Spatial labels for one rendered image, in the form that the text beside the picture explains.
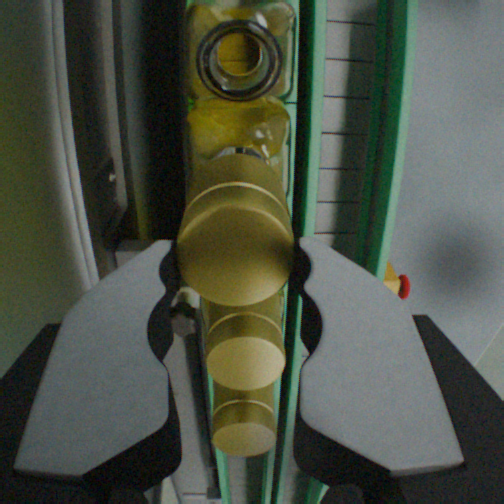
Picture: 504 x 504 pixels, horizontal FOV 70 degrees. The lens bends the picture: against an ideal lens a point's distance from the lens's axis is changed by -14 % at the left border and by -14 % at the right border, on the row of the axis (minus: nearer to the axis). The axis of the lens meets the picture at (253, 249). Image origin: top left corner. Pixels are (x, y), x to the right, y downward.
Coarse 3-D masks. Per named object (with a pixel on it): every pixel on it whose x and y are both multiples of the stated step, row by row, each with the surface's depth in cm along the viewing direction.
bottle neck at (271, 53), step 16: (208, 32) 12; (224, 32) 12; (240, 32) 12; (256, 32) 12; (208, 48) 13; (272, 48) 13; (208, 64) 13; (272, 64) 13; (208, 80) 13; (224, 80) 14; (240, 80) 15; (256, 80) 14; (272, 80) 13; (224, 96) 13; (240, 96) 13; (256, 96) 13
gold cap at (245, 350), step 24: (216, 312) 18; (240, 312) 17; (264, 312) 18; (216, 336) 17; (240, 336) 16; (264, 336) 16; (216, 360) 17; (240, 360) 17; (264, 360) 17; (240, 384) 17; (264, 384) 18
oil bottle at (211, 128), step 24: (192, 120) 20; (216, 120) 20; (240, 120) 20; (264, 120) 20; (288, 120) 21; (192, 144) 20; (216, 144) 19; (240, 144) 19; (264, 144) 19; (288, 144) 20; (192, 168) 20; (288, 168) 21; (288, 192) 22
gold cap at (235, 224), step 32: (224, 160) 14; (256, 160) 14; (192, 192) 13; (224, 192) 11; (256, 192) 12; (192, 224) 11; (224, 224) 11; (256, 224) 11; (288, 224) 12; (192, 256) 11; (224, 256) 11; (256, 256) 11; (288, 256) 11; (192, 288) 12; (224, 288) 12; (256, 288) 12
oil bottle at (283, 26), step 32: (224, 0) 17; (256, 0) 17; (192, 32) 17; (288, 32) 17; (192, 64) 18; (224, 64) 20; (256, 64) 20; (288, 64) 18; (192, 96) 19; (288, 96) 20
